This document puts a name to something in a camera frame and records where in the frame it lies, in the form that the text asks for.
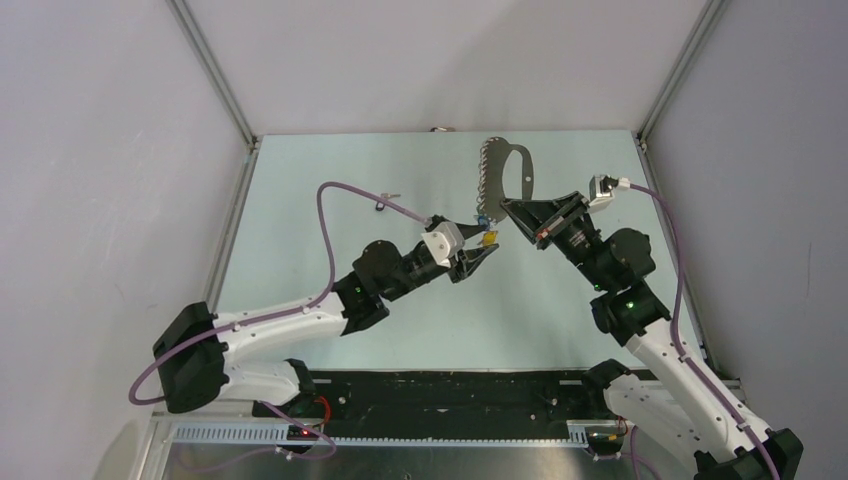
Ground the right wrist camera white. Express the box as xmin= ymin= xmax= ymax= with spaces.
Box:
xmin=588 ymin=175 xmax=631 ymax=214

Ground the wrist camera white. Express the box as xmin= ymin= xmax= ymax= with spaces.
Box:
xmin=422 ymin=221 xmax=465 ymax=268
xmin=588 ymin=175 xmax=631 ymax=214

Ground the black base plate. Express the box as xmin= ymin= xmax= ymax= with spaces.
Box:
xmin=185 ymin=357 xmax=717 ymax=442

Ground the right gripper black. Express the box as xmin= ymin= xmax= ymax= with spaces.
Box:
xmin=499 ymin=191 xmax=612 ymax=291

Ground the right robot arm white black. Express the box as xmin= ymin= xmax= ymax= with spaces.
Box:
xmin=501 ymin=192 xmax=804 ymax=479

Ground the left controller board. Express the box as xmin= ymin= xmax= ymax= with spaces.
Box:
xmin=286 ymin=425 xmax=323 ymax=443

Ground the right controller board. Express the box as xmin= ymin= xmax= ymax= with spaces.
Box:
xmin=587 ymin=431 xmax=627 ymax=444

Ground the aluminium frame post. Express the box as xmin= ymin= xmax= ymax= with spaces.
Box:
xmin=165 ymin=0 xmax=257 ymax=152
xmin=635 ymin=0 xmax=731 ymax=152

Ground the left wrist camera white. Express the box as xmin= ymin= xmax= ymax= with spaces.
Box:
xmin=422 ymin=221 xmax=465 ymax=268

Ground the left aluminium frame post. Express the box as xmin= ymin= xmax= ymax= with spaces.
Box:
xmin=165 ymin=0 xmax=257 ymax=152

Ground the right aluminium frame post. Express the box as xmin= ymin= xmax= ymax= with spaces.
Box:
xmin=635 ymin=0 xmax=731 ymax=152

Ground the yellow key tag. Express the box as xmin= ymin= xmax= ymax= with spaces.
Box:
xmin=480 ymin=230 xmax=498 ymax=246

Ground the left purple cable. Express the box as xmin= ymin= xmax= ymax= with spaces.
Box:
xmin=127 ymin=181 xmax=439 ymax=475

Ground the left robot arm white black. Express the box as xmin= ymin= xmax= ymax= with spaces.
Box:
xmin=152 ymin=217 xmax=498 ymax=417

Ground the controller board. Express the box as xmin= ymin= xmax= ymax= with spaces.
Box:
xmin=587 ymin=431 xmax=627 ymax=444
xmin=286 ymin=425 xmax=323 ymax=443

